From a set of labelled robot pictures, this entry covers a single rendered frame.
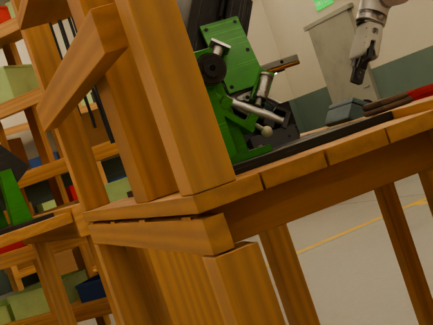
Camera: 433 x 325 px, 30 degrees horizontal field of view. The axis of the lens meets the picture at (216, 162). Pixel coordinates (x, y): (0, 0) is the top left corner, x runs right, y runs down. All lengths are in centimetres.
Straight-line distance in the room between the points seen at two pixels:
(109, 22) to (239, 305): 59
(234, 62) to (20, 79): 338
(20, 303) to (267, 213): 418
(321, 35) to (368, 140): 1000
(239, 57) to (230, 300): 90
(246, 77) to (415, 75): 819
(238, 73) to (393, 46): 838
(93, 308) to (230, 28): 325
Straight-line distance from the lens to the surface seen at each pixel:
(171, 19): 151
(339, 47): 1131
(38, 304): 558
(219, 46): 217
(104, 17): 158
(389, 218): 253
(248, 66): 220
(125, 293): 287
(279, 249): 302
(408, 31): 1024
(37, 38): 290
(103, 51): 157
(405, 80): 1049
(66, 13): 264
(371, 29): 231
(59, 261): 893
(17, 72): 546
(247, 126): 187
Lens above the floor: 95
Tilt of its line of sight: 1 degrees down
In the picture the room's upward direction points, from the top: 19 degrees counter-clockwise
